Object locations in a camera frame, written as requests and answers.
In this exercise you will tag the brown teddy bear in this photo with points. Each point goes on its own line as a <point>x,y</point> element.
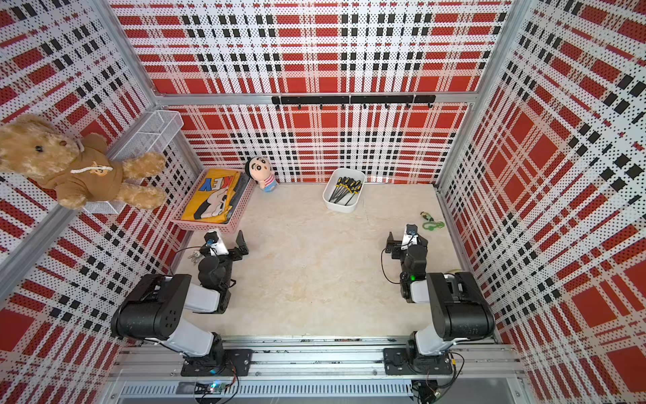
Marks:
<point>78,170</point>

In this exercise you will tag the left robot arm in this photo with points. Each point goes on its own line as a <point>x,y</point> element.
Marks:
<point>153,311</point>

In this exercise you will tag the pink perforated basket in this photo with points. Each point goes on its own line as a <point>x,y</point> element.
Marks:
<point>244,190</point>

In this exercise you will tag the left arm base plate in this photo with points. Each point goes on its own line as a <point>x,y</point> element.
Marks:
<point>228,362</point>

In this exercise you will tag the cartoon boy plush doll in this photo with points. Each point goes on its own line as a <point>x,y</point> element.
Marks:
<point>260,170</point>

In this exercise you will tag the black yellow file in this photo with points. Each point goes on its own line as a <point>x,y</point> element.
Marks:
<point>354,190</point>
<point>339,188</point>
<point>343,185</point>
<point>345,193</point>

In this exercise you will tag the white plastic storage box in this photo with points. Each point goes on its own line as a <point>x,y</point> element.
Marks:
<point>342,207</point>

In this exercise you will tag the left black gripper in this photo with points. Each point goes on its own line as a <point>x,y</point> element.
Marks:
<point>231,252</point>

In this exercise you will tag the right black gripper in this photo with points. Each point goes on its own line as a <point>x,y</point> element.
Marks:
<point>404,247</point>

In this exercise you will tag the black wall hook rail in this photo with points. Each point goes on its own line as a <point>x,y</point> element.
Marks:
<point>299,101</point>

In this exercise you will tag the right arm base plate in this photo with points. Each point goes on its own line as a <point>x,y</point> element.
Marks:
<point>399,361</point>

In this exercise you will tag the white wire wall basket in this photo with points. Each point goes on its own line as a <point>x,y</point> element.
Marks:
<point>154,131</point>

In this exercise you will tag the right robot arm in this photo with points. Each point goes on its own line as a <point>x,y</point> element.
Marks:
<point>459,311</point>

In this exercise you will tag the yellow printed folded cloth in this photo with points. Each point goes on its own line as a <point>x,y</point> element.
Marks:
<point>212,199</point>

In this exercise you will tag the small green circuit board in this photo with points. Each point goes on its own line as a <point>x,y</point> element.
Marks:
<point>214,388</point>

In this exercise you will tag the aluminium front rail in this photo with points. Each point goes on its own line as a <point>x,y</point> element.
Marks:
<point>309,357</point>

